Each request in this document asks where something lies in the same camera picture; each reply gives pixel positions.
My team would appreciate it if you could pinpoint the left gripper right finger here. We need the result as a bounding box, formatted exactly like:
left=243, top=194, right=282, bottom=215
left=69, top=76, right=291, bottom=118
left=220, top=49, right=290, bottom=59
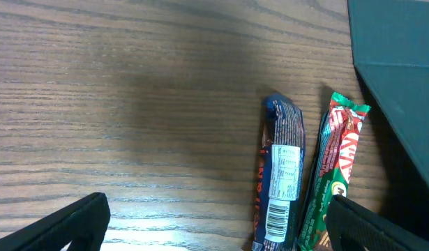
left=326, top=195, right=429, bottom=251

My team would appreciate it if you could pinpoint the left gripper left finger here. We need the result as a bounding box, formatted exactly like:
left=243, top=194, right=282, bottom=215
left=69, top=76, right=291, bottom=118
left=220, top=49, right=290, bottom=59
left=0, top=192, right=110, bottom=251

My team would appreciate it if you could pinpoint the purple white chocolate bar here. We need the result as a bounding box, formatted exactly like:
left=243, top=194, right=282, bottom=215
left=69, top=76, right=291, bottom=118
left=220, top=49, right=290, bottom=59
left=251, top=94, right=306, bottom=251

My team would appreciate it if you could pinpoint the red green candy bar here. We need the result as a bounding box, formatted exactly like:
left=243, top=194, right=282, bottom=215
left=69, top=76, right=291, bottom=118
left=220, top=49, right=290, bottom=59
left=298, top=92, right=370, bottom=251

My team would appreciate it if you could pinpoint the dark green open box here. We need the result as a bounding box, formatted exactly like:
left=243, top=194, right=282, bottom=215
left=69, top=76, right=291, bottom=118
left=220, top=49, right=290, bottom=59
left=348, top=0, right=429, bottom=187

